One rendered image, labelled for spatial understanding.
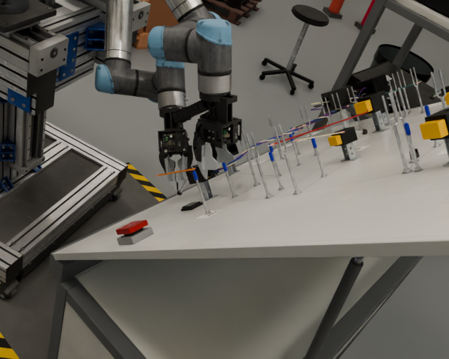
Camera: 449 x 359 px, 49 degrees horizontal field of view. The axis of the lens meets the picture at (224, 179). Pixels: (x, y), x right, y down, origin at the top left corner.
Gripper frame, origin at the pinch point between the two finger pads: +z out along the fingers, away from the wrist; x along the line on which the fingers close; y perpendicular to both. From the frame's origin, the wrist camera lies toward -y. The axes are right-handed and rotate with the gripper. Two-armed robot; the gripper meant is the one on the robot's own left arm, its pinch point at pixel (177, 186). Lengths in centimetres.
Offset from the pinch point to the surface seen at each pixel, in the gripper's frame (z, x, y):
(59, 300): 27.7, -31.8, 2.5
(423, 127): -2, 46, 52
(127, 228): 10.7, -7.2, 29.5
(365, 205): 10, 35, 55
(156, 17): -160, -38, -246
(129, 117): -66, -51, -187
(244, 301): 32.3, 15.5, -7.5
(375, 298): 32, 48, 5
